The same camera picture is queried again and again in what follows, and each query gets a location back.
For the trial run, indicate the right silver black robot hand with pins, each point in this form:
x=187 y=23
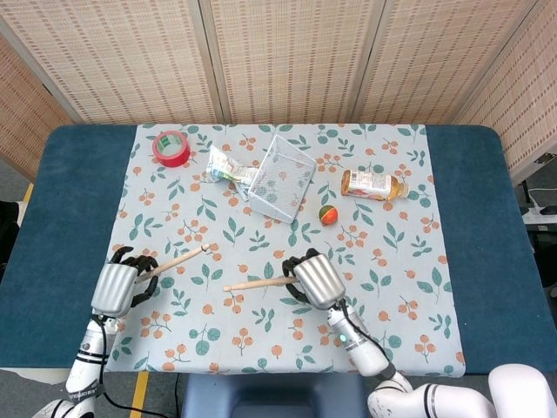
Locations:
x=317 y=281

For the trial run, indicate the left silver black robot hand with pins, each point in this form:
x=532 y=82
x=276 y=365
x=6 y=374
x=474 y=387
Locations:
x=112 y=285

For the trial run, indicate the wooden stick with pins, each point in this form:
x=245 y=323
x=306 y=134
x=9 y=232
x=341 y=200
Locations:
x=257 y=284
x=183 y=259

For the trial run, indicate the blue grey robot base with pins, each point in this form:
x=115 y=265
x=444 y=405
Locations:
x=270 y=396

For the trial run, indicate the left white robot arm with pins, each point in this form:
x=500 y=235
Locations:
x=85 y=374

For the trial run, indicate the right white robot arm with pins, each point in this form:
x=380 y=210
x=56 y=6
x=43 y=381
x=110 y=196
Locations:
x=370 y=357

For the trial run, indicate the orange and green ball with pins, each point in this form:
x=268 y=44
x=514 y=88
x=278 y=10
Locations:
x=330 y=215

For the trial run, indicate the floral fruit print tablecloth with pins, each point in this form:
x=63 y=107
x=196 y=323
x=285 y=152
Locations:
x=270 y=331

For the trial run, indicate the teal covered table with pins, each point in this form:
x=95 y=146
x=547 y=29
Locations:
x=65 y=226

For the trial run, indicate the plastic tea bottle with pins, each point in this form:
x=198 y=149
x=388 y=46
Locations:
x=370 y=184

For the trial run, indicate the black bulky object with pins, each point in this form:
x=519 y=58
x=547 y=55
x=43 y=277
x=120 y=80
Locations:
x=8 y=235

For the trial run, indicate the red tape roll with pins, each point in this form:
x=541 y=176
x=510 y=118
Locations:
x=174 y=157

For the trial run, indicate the crumpled white snack wrapper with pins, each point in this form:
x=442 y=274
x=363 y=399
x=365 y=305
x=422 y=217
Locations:
x=226 y=170

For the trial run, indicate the woven folding screen panel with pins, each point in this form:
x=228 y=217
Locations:
x=26 y=109
x=526 y=100
x=439 y=61
x=122 y=61
x=291 y=56

